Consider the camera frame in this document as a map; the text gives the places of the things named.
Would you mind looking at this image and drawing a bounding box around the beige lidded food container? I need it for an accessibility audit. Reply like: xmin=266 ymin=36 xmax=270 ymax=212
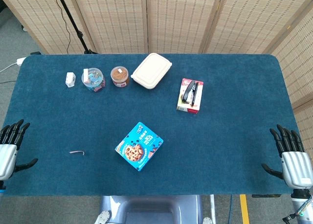
xmin=130 ymin=52 xmax=173 ymax=90

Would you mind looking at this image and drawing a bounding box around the red and white cardboard box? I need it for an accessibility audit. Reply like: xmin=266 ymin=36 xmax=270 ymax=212
xmin=176 ymin=78 xmax=204 ymax=115

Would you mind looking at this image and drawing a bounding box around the black tripod stand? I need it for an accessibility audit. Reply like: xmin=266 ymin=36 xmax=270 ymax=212
xmin=30 ymin=0 xmax=98 ymax=55

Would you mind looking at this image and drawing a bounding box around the clear jar of binder clips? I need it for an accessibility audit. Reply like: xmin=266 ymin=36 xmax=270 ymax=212
xmin=81 ymin=67 xmax=106 ymax=92

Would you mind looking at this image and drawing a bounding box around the small white cube box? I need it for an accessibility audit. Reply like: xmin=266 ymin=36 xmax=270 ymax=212
xmin=65 ymin=72 xmax=76 ymax=88

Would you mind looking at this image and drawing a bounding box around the bamboo folding screen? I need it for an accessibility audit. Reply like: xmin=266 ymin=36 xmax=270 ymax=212
xmin=0 ymin=0 xmax=313 ymax=149

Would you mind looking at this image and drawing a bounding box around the blue carpet table mat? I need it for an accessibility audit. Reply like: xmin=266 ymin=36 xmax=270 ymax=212
xmin=0 ymin=53 xmax=306 ymax=197

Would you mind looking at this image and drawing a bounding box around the yellow floor tape strip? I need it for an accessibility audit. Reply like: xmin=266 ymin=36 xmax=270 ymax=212
xmin=239 ymin=194 xmax=250 ymax=224

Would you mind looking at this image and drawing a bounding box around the clear jar of rubber bands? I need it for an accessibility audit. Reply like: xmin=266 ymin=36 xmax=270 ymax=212
xmin=110 ymin=66 xmax=130 ymax=88

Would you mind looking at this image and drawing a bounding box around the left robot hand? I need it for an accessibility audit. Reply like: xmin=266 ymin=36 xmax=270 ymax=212
xmin=0 ymin=119 xmax=39 ymax=181

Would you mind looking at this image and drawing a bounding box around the thin black hanging cable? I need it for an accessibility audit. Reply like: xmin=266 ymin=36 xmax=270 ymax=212
xmin=50 ymin=0 xmax=71 ymax=54

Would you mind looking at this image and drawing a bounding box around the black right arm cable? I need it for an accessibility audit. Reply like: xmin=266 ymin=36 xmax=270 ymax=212
xmin=282 ymin=194 xmax=313 ymax=223

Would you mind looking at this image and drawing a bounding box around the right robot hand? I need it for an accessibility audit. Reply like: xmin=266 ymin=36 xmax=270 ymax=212
xmin=261 ymin=124 xmax=313 ymax=189

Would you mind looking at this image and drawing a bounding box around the white power cable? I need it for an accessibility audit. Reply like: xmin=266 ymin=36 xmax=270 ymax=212
xmin=0 ymin=62 xmax=19 ymax=74

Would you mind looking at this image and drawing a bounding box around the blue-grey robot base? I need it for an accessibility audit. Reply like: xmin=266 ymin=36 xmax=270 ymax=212
xmin=94 ymin=195 xmax=213 ymax=224

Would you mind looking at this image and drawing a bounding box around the blue cookie box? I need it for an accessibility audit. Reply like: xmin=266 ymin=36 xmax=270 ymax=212
xmin=114 ymin=121 xmax=164 ymax=172

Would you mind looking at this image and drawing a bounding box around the black stapler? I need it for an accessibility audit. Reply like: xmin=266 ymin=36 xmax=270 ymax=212
xmin=181 ymin=80 xmax=199 ymax=107

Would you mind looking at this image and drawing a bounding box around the blue floor cable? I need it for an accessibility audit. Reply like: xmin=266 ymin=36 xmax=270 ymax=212
xmin=228 ymin=194 xmax=233 ymax=224

